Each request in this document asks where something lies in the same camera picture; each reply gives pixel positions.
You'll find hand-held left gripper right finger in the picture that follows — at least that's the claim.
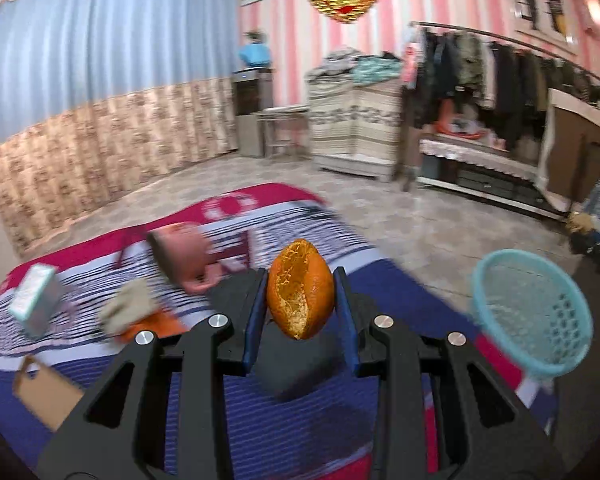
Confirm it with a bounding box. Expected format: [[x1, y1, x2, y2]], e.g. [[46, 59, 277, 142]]
[[332, 266, 566, 480]]

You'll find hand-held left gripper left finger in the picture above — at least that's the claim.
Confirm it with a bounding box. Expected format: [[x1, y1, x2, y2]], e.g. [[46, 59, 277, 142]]
[[35, 270, 268, 480]]

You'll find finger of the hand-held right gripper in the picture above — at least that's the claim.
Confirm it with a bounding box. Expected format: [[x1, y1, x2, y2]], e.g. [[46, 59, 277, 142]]
[[569, 232, 600, 283]]

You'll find brown paper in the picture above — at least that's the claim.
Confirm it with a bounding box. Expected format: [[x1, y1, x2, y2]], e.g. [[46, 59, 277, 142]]
[[566, 211, 596, 235]]

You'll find orange bread loaf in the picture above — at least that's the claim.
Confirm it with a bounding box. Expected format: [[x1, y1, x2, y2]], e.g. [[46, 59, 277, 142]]
[[266, 240, 335, 342]]

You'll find teal plastic basket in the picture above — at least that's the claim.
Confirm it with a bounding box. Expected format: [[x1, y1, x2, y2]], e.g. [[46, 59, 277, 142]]
[[470, 250, 593, 380]]

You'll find orange peel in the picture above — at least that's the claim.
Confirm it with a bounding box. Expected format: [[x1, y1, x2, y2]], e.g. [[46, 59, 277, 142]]
[[122, 310, 188, 343]]

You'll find pink mug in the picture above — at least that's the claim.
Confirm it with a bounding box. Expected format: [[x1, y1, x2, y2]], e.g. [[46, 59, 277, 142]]
[[147, 222, 222, 295]]

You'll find striped blanket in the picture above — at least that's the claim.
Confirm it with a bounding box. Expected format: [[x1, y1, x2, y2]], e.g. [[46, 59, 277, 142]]
[[0, 183, 561, 480]]

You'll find brown wooden board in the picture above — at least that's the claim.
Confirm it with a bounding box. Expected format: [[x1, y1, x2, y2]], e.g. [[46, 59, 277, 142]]
[[537, 89, 600, 211]]

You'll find low shelf with lace cloth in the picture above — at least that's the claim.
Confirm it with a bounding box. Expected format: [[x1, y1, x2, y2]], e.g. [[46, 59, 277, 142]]
[[415, 137, 571, 218]]

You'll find rack of hanging clothes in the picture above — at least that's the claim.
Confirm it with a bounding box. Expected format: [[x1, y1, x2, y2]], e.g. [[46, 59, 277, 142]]
[[405, 22, 600, 151]]

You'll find patterned fabric wardrobe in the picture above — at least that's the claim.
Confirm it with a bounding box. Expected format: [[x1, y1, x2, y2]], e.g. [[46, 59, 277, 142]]
[[305, 77, 406, 182]]

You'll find small stool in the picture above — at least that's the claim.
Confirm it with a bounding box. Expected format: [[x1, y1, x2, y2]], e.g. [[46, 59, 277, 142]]
[[255, 105, 311, 158]]

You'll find brown cardboard piece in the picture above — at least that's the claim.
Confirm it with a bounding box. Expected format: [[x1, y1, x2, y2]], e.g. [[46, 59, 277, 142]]
[[12, 355, 86, 432]]

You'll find water dispenser with blue bottle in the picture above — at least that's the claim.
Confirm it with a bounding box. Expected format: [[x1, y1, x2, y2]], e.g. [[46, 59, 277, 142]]
[[232, 67, 273, 158]]

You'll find teal and white box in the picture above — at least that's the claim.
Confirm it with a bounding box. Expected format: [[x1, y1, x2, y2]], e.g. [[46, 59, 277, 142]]
[[7, 263, 63, 338]]

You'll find pile of folded clothes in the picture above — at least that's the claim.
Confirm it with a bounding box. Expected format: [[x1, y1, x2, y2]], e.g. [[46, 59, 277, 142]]
[[307, 49, 403, 87]]

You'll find blue vase with plant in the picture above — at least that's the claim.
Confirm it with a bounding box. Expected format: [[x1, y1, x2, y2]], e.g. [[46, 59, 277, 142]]
[[237, 31, 273, 68]]

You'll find blue and floral curtain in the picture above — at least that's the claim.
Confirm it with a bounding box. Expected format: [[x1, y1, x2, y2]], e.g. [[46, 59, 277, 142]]
[[0, 0, 241, 256]]

